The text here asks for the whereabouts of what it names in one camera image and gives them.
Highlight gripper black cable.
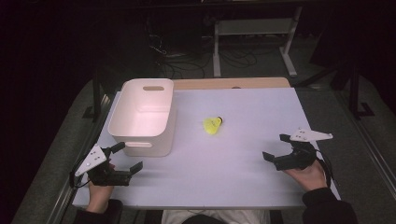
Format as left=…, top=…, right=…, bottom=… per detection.
left=68, top=169, right=92, bottom=189
left=316, top=148, right=336, bottom=189

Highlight black metal stand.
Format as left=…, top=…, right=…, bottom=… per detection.
left=82, top=73, right=108, bottom=122
left=295, top=59, right=376, bottom=120

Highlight person's left hand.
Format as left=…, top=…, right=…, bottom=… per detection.
left=86, top=158, right=117, bottom=215

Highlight metal floor rail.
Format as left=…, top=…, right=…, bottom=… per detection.
left=46, top=92, right=114, bottom=224
left=334, top=91, right=396, bottom=195

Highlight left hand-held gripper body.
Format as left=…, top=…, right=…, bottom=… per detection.
left=74, top=143, right=132, bottom=188

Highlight yellow shuttlecock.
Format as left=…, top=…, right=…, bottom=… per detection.
left=203, top=116, right=224, bottom=135

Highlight person's right hand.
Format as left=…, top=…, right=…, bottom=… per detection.
left=283, top=160, right=330, bottom=192

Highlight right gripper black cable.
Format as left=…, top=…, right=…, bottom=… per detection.
left=316, top=148, right=336, bottom=189

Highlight black floor cables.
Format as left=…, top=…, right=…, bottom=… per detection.
left=146, top=15, right=269, bottom=80

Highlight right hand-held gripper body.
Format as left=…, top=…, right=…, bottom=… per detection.
left=274, top=126, right=334, bottom=172

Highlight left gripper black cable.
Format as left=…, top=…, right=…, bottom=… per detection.
left=68, top=169, right=92, bottom=189

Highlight white plastic storage bin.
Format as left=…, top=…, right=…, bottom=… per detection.
left=106, top=77, right=177, bottom=158

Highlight white metal stand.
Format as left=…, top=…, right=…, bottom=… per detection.
left=213, top=6, right=304, bottom=78

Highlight wooden table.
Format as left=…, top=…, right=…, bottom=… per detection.
left=172, top=77, right=292, bottom=91

